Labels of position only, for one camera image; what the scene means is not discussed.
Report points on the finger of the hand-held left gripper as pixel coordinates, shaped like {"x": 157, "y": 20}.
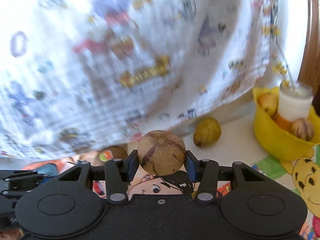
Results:
{"x": 22, "y": 175}
{"x": 10, "y": 195}

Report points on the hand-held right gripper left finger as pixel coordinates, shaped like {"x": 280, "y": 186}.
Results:
{"x": 132, "y": 167}

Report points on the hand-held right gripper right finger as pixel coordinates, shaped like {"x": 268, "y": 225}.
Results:
{"x": 191, "y": 170}

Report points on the kiwi with sticker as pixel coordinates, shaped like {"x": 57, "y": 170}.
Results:
{"x": 117, "y": 152}

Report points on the tan purple-striped pepino melon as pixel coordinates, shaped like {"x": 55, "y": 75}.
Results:
{"x": 161, "y": 152}

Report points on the yellow-green round fruit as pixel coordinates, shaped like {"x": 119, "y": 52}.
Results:
{"x": 207, "y": 132}

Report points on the orange-edged cartoon poster sheet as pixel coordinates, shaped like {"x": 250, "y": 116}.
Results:
{"x": 160, "y": 182}

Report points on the yellow plastic bowl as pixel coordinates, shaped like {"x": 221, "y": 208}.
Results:
{"x": 275, "y": 140}

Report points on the yellow fruit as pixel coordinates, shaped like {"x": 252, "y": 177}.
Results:
{"x": 268, "y": 103}

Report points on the orange fruit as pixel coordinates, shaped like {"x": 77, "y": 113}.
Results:
{"x": 282, "y": 122}

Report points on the white cartoon printed blanket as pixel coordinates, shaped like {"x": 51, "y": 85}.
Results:
{"x": 125, "y": 55}

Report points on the yellow bear poster sheet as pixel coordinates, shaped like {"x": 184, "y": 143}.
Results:
{"x": 305, "y": 177}

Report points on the small striped pepino melon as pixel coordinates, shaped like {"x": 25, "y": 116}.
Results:
{"x": 302, "y": 129}

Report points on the white jar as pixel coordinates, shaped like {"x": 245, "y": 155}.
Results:
{"x": 295, "y": 105}

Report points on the thin twig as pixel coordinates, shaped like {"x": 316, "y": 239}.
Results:
{"x": 290, "y": 77}

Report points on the brown wooden door frame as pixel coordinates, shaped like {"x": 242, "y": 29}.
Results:
{"x": 312, "y": 55}

